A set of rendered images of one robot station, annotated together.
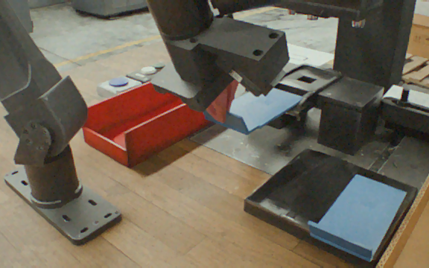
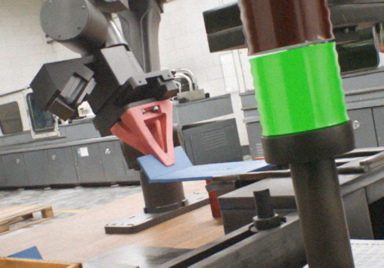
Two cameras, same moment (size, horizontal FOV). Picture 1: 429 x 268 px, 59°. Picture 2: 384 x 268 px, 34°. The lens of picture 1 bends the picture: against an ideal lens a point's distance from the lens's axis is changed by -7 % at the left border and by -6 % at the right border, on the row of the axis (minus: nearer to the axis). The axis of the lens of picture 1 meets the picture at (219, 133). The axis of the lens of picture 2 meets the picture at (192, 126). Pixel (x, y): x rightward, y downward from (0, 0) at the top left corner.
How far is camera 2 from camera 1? 0.92 m
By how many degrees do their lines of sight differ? 93
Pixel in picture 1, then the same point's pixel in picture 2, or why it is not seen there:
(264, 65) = (35, 89)
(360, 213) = not seen: outside the picture
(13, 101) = not seen: hidden behind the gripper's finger
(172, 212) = (136, 243)
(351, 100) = (245, 190)
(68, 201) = (151, 212)
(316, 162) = not seen: hidden behind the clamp
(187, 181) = (186, 236)
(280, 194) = (122, 254)
